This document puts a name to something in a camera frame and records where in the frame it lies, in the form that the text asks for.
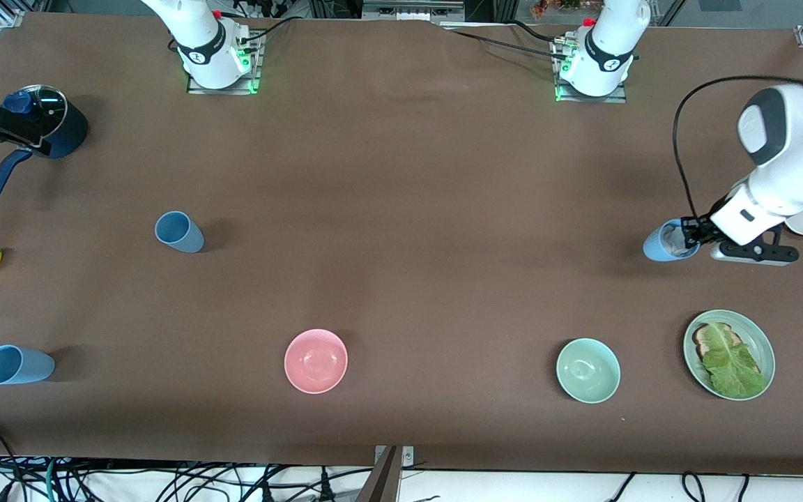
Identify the blue plastic cup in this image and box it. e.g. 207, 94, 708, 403
155, 211, 205, 254
0, 344, 56, 386
643, 219, 702, 262

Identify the glass lid blue knob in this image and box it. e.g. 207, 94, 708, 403
0, 85, 68, 146

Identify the dark blue saucepan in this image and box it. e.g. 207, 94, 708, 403
0, 85, 89, 206

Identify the toasted bread slice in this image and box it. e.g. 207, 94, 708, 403
692, 322, 765, 381

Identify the mint green plate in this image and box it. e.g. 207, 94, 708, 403
683, 310, 776, 402

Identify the green lettuce leaf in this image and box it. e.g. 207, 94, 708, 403
701, 323, 768, 400

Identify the mint green bowl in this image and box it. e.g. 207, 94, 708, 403
556, 338, 621, 404

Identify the grey power strip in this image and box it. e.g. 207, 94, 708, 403
363, 0, 465, 22

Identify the pink bowl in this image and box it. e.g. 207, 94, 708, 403
284, 328, 349, 395

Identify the dark brown pole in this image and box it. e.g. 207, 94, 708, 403
356, 446, 402, 502

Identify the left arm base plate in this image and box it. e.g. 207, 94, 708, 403
553, 38, 629, 104

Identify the black cable on table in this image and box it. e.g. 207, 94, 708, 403
506, 20, 569, 43
443, 26, 563, 60
238, 15, 305, 44

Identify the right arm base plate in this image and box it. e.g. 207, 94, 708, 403
187, 31, 263, 95

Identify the small metal bracket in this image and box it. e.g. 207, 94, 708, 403
374, 446, 416, 469

